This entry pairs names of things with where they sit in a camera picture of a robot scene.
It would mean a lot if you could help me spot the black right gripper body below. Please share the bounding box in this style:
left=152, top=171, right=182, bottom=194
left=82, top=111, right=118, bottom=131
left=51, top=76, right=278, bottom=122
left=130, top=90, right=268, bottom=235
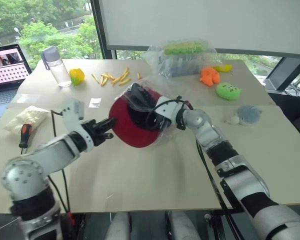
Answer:
left=148, top=112, right=173, bottom=132

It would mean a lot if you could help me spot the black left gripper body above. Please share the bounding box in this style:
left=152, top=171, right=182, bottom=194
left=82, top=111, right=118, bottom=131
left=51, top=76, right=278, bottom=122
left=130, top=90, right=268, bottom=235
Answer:
left=81, top=119, right=104, bottom=148

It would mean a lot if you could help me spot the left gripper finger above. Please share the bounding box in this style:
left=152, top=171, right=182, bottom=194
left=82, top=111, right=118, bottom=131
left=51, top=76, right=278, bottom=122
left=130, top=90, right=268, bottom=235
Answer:
left=100, top=132, right=115, bottom=142
left=95, top=117, right=119, bottom=131

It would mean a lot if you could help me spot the red and black cap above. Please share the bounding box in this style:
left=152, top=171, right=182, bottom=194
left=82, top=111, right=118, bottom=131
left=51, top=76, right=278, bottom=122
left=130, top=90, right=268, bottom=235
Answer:
left=108, top=83, right=164, bottom=149

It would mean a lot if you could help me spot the clear plastic bag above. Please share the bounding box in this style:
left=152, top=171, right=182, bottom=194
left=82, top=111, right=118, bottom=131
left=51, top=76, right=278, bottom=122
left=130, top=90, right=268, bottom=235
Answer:
left=119, top=76, right=199, bottom=146

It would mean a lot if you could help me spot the orange-black handled screwdriver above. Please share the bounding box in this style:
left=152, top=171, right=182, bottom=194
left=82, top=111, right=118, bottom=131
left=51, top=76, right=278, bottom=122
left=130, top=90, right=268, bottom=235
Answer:
left=18, top=122, right=32, bottom=155

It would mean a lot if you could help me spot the blue round plush toy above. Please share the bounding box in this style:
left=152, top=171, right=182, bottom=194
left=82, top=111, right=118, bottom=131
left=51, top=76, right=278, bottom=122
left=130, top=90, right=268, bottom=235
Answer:
left=224, top=104, right=264, bottom=127

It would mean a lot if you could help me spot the small clear screw packet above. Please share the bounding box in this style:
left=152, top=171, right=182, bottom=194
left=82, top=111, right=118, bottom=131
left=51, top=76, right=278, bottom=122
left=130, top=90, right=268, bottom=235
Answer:
left=88, top=97, right=102, bottom=109

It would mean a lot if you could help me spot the yellow-green toy pepper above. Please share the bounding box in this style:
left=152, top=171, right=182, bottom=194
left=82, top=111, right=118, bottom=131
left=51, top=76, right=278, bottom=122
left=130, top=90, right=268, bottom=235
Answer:
left=69, top=68, right=86, bottom=87

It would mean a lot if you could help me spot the large crinkled clear bag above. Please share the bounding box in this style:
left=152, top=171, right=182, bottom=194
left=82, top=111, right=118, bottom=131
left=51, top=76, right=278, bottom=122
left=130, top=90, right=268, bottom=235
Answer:
left=143, top=38, right=226, bottom=79

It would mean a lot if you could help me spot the cream filled packet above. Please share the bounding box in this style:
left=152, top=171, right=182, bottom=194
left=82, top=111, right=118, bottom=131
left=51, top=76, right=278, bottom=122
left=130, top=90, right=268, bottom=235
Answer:
left=3, top=105, right=51, bottom=136

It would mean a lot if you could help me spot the orange plush toy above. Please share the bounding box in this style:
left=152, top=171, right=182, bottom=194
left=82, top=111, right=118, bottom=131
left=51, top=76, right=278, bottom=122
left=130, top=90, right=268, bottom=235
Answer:
left=199, top=66, right=221, bottom=87

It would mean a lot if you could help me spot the clear bottle with grey lid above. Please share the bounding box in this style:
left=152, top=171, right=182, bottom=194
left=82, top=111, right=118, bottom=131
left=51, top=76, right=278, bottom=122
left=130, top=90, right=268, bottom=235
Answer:
left=40, top=46, right=73, bottom=88

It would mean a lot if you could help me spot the green plush toy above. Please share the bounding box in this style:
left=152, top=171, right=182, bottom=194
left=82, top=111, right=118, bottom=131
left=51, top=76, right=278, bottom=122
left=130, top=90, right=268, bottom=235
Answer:
left=215, top=82, right=242, bottom=101

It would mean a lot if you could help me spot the yellow toy banana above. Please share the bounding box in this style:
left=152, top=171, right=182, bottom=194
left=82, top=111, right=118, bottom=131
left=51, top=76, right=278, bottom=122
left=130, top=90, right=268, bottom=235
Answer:
left=212, top=64, right=234, bottom=74

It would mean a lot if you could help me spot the dark window pillar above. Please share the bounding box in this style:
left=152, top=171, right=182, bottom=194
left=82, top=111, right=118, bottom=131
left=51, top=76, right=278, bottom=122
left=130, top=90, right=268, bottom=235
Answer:
left=89, top=0, right=117, bottom=60

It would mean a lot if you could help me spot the open laptop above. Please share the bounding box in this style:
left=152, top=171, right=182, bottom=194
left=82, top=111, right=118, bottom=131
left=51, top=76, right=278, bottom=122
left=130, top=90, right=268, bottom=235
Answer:
left=0, top=44, right=33, bottom=121

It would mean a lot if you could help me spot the pale grey rounded shape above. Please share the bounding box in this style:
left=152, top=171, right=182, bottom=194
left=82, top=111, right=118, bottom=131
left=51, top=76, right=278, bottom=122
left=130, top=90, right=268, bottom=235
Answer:
left=169, top=211, right=201, bottom=240

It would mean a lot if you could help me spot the white projection board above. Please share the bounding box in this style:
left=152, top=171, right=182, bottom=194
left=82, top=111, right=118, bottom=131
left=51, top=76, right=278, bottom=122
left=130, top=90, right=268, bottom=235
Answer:
left=97, top=0, right=300, bottom=57

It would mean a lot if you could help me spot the dark slanted panel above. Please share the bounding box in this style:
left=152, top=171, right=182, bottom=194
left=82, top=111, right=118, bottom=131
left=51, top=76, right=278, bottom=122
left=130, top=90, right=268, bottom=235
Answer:
left=264, top=56, right=295, bottom=93

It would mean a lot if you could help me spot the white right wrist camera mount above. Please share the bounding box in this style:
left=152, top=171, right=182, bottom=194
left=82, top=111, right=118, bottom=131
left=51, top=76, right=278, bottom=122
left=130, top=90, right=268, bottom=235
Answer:
left=155, top=95, right=180, bottom=121

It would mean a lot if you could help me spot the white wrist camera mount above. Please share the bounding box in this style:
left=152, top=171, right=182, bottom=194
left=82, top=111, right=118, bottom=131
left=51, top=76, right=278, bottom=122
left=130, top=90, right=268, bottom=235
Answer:
left=61, top=98, right=95, bottom=153
left=155, top=95, right=180, bottom=121

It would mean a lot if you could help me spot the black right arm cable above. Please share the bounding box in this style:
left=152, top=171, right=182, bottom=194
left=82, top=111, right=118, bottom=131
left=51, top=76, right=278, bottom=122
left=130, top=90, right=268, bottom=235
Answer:
left=145, top=95, right=241, bottom=240

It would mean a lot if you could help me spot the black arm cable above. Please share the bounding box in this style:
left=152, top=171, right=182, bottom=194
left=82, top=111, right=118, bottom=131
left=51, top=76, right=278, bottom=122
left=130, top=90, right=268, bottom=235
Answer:
left=50, top=109, right=72, bottom=215
left=145, top=95, right=241, bottom=240

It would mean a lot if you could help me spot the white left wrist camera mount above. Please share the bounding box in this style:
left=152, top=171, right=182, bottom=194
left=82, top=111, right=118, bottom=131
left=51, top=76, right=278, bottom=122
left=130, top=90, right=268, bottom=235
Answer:
left=61, top=98, right=95, bottom=153

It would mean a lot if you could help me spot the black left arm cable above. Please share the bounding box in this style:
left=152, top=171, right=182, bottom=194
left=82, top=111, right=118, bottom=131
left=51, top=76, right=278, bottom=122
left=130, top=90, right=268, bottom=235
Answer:
left=50, top=109, right=72, bottom=215

